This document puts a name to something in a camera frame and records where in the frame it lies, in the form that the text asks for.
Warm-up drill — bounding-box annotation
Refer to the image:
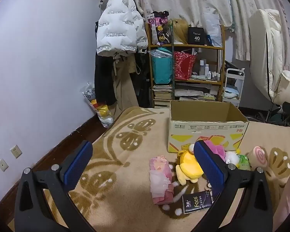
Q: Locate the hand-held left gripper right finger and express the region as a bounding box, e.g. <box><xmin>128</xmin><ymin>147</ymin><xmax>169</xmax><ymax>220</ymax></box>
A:
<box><xmin>193</xmin><ymin>140</ymin><xmax>281</xmax><ymax>232</ymax></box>

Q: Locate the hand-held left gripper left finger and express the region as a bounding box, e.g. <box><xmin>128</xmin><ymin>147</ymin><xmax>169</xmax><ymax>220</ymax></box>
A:
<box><xmin>14</xmin><ymin>140</ymin><xmax>97</xmax><ymax>232</ymax></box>

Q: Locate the pink plush toy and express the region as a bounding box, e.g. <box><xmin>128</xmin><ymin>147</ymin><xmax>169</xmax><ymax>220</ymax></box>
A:
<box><xmin>204</xmin><ymin>140</ymin><xmax>226</xmax><ymax>161</ymax></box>

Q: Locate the green packet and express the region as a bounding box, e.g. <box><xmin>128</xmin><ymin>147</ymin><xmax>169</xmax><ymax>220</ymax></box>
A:
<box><xmin>237</xmin><ymin>154</ymin><xmax>251</xmax><ymax>171</ymax></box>

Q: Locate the cardboard box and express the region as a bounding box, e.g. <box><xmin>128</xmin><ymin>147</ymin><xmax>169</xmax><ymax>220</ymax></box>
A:
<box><xmin>168</xmin><ymin>100</ymin><xmax>249</xmax><ymax>153</ymax></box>

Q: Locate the black tissue packet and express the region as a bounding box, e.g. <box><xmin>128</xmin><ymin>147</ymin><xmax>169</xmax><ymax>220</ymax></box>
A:
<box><xmin>182</xmin><ymin>190</ymin><xmax>213</xmax><ymax>214</ymax></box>

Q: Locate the pink swirl roll plush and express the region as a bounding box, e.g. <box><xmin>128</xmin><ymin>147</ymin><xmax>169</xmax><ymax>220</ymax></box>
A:
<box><xmin>247</xmin><ymin>146</ymin><xmax>268</xmax><ymax>172</ymax></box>

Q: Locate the yellow plush toy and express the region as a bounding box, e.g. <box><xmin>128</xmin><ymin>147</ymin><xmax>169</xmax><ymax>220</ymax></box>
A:
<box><xmin>175</xmin><ymin>144</ymin><xmax>205</xmax><ymax>184</ymax></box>

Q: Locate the white fluffy plush toy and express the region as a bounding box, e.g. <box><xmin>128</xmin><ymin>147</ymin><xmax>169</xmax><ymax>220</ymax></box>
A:
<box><xmin>224</xmin><ymin>150</ymin><xmax>241</xmax><ymax>168</ymax></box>

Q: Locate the pink frilly pouch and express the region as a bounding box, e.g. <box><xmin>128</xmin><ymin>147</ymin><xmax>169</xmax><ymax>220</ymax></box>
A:
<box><xmin>149</xmin><ymin>155</ymin><xmax>175</xmax><ymax>205</ymax></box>

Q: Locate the plastic bag of toys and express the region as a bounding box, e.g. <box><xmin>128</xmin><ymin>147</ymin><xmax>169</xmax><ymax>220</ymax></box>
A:
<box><xmin>81</xmin><ymin>82</ymin><xmax>114</xmax><ymax>128</ymax></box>

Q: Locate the pile of flat books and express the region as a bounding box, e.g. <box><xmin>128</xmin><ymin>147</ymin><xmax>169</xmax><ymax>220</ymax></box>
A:
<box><xmin>174</xmin><ymin>82</ymin><xmax>219</xmax><ymax>102</ymax></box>

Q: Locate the light blue cloth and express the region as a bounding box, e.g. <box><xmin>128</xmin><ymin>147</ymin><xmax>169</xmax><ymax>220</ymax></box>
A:
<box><xmin>224</xmin><ymin>87</ymin><xmax>240</xmax><ymax>98</ymax></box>

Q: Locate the stack of books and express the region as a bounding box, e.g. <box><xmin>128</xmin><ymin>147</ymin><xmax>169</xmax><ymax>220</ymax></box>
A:
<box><xmin>153</xmin><ymin>84</ymin><xmax>173</xmax><ymax>108</ymax></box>

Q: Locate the pinkish cloth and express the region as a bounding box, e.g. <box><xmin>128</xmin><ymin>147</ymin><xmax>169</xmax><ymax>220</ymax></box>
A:
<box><xmin>273</xmin><ymin>167</ymin><xmax>290</xmax><ymax>232</ymax></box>

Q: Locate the black hanging coat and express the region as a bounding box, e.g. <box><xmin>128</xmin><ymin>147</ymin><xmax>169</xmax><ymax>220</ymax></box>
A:
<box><xmin>94</xmin><ymin>52</ymin><xmax>116</xmax><ymax>104</ymax></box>

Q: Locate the white trolley cart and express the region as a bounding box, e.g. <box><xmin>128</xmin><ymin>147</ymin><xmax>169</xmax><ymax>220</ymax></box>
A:
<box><xmin>222</xmin><ymin>68</ymin><xmax>245</xmax><ymax>108</ymax></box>

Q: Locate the beige hanging coat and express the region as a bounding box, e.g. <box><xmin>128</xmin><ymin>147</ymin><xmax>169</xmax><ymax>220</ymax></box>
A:
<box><xmin>110</xmin><ymin>52</ymin><xmax>139</xmax><ymax>120</ymax></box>

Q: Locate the cluster of cosmetic bottles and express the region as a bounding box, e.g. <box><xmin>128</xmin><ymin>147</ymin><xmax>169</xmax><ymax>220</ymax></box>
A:
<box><xmin>198</xmin><ymin>58</ymin><xmax>223</xmax><ymax>81</ymax></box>

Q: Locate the red gift bag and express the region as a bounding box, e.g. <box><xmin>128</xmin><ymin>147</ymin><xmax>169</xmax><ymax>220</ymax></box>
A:
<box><xmin>173</xmin><ymin>51</ymin><xmax>197</xmax><ymax>80</ymax></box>

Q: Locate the dark hanging garment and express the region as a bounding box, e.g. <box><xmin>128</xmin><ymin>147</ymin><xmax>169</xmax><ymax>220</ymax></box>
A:
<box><xmin>135</xmin><ymin>51</ymin><xmax>152</xmax><ymax>108</ymax></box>

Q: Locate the teal bag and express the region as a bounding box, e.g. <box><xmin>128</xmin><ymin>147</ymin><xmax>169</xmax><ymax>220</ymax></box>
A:
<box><xmin>151</xmin><ymin>53</ymin><xmax>174</xmax><ymax>84</ymax></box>

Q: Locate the wooden shelf unit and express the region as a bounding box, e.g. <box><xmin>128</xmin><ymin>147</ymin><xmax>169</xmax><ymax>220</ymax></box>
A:
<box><xmin>145</xmin><ymin>22</ymin><xmax>226</xmax><ymax>109</ymax></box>

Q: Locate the clear plastic bag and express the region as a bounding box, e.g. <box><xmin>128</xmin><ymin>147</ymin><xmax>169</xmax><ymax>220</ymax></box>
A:
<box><xmin>147</xmin><ymin>48</ymin><xmax>172</xmax><ymax>59</ymax></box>

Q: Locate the black box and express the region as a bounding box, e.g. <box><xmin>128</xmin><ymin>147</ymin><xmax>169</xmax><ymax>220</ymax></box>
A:
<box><xmin>188</xmin><ymin>26</ymin><xmax>207</xmax><ymax>45</ymax></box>

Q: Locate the white plastic bag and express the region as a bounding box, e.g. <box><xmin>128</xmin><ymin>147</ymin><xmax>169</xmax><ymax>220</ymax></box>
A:
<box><xmin>203</xmin><ymin>12</ymin><xmax>222</xmax><ymax>47</ymax></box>

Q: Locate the blonde wig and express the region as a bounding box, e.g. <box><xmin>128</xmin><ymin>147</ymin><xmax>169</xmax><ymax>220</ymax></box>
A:
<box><xmin>169</xmin><ymin>19</ymin><xmax>190</xmax><ymax>44</ymax></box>

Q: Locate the black pink printed tote bag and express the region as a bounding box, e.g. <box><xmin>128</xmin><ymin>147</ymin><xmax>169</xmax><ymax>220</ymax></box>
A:
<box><xmin>146</xmin><ymin>11</ymin><xmax>172</xmax><ymax>46</ymax></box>

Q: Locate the white puffer jacket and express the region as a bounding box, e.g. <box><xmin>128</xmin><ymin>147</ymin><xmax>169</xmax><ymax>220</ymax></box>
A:
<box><xmin>97</xmin><ymin>0</ymin><xmax>147</xmax><ymax>57</ymax></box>

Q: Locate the floral curtain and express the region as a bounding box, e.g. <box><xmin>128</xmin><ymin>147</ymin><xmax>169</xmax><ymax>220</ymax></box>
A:
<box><xmin>135</xmin><ymin>0</ymin><xmax>290</xmax><ymax>61</ymax></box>

